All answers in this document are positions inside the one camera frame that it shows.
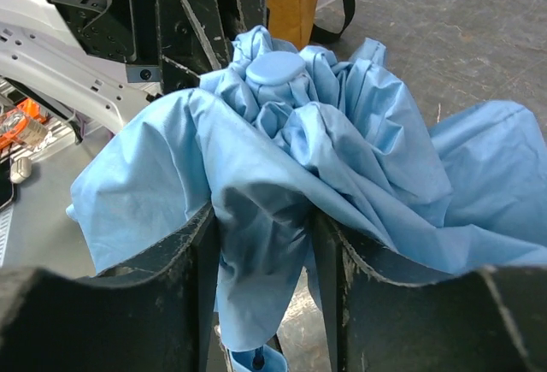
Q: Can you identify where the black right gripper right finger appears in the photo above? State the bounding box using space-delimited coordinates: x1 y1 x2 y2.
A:
310 210 546 371

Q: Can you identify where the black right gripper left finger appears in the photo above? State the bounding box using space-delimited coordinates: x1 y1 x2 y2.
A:
1 205 220 371

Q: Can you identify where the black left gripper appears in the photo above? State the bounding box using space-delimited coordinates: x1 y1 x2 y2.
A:
47 0 268 92

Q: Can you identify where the light blue folding umbrella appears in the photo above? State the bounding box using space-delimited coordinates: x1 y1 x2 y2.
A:
67 27 546 362

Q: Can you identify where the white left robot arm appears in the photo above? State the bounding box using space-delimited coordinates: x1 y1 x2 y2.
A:
1 0 268 133

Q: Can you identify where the yellow canvas tote bag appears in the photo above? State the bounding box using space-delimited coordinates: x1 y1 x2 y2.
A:
267 0 356 50

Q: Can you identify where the slotted cable duct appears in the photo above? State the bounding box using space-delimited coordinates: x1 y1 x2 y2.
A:
0 205 13 266

